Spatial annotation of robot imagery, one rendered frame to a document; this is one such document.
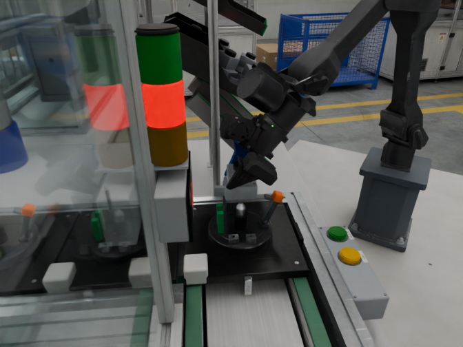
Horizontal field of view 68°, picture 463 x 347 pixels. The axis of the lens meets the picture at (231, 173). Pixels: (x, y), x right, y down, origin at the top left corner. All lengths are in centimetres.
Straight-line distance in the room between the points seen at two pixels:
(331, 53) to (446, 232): 65
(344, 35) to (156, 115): 38
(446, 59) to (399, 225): 555
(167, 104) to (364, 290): 50
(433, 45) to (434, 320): 550
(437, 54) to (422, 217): 522
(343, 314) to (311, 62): 43
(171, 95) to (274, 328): 46
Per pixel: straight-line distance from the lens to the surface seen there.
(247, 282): 68
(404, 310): 85
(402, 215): 94
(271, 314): 70
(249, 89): 57
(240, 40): 474
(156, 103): 40
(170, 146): 41
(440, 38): 621
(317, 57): 64
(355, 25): 67
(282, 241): 76
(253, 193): 69
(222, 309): 70
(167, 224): 43
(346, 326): 65
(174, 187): 42
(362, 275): 74
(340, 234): 80
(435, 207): 120
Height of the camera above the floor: 146
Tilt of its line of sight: 30 degrees down
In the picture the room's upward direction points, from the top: straight up
